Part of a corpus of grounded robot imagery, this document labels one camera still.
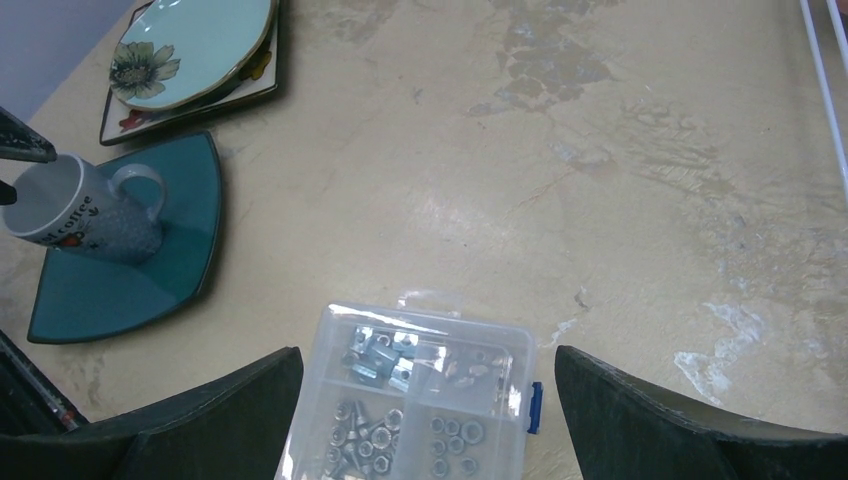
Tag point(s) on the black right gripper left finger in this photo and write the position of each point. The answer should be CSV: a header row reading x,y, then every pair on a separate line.
x,y
234,427

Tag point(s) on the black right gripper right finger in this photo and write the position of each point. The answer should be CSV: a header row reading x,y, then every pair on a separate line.
x,y
624,427

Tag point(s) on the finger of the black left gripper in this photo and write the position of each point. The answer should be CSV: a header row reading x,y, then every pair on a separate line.
x,y
8,194
21,143

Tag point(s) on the grey coffee mug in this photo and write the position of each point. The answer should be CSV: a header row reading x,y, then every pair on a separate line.
x,y
70,205

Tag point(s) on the square white floral plate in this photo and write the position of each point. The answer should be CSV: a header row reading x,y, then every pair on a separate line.
x,y
258,77

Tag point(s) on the teal square plate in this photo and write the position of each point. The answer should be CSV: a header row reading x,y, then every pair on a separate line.
x,y
82,300

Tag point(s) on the light blue flower plate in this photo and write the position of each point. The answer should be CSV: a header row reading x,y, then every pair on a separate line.
x,y
178,51

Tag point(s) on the clear plastic screw box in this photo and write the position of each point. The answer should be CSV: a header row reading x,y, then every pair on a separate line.
x,y
401,393

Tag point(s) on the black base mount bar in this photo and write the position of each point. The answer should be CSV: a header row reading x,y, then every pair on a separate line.
x,y
30,402

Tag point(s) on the white wire dish rack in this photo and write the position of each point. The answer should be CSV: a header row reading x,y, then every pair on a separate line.
x,y
825,24

